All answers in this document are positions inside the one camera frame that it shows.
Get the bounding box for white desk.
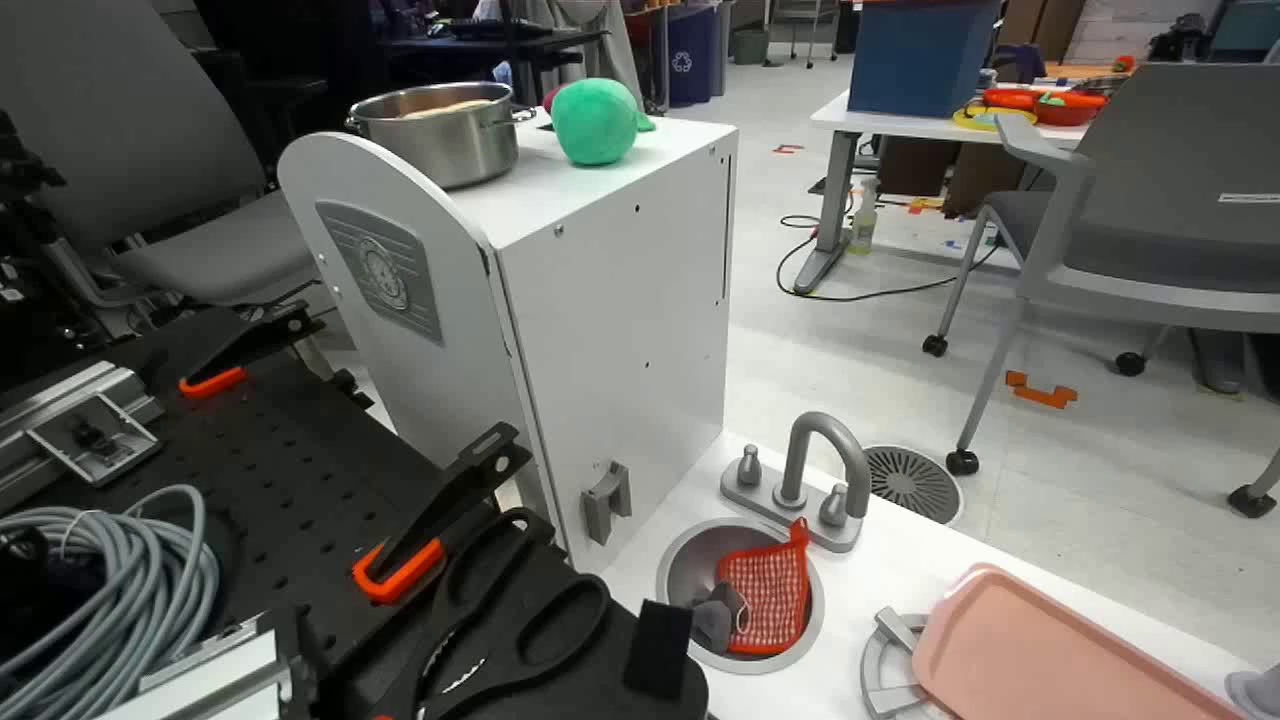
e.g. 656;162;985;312
794;89;1094;299

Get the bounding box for grey toy stove burner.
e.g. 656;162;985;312
856;606;961;720

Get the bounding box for round grey floor drain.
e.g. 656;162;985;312
862;444;969;527

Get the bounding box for white toy stove top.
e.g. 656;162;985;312
596;429;1259;720

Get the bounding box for blue recycling bin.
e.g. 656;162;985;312
662;5;732;114

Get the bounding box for grey upholstered chair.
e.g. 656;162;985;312
0;0;328;322

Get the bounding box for white toy kitchen cabinet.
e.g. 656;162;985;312
271;114;739;577

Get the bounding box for blue storage bin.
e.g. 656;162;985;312
850;0;1004;120

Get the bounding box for pink plastic tray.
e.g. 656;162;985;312
910;562;1249;720

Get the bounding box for grey toy faucet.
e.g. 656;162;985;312
722;407;877;555

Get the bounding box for dark grey small toy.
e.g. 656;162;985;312
690;584;753;657

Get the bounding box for grey cabinet handle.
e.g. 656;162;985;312
577;460;636;547

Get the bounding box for black clamp with orange handle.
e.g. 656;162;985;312
175;299;328;403
347;419;538;609

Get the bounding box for silver plate with black knob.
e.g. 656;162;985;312
24;391;163;488

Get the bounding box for grey cable bundle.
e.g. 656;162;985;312
0;480;223;720

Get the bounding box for green plush ball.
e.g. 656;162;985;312
547;76;662;171

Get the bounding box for clear spray bottle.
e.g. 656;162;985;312
850;171;886;260

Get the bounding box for stainless steel pot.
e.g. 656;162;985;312
343;80;526;192

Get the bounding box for small orange floor tape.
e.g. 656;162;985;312
999;368;1080;413

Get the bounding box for silver metal bracket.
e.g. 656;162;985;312
134;618;294;720

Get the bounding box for aluminium rail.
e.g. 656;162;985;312
0;357;163;511

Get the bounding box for red mesh net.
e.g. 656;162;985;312
711;515;818;659

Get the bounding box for grey plastic chair on castors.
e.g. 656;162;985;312
919;58;1280;522

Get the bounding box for black floor cable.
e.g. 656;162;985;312
771;208;1019;308

